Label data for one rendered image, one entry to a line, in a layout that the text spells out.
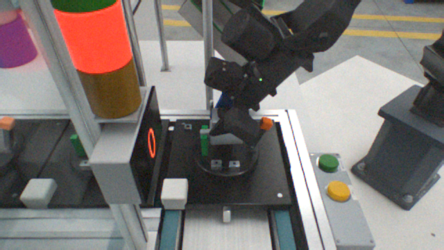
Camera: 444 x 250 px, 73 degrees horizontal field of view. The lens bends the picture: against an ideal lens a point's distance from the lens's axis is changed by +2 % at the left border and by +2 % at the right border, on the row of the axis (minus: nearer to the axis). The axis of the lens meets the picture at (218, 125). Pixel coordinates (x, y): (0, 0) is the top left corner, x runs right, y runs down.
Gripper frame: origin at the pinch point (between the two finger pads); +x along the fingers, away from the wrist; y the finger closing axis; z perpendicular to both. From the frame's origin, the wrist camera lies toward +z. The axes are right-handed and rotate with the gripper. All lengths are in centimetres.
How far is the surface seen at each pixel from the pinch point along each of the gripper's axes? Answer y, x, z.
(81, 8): 21.6, -15.7, 25.4
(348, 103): -33, -8, -45
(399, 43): -243, -29, -208
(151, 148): 19.6, -4.1, 13.6
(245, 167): 4.9, 4.3, -9.3
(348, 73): -50, -11, -49
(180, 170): 4.1, 14.0, -0.4
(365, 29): -276, -14, -190
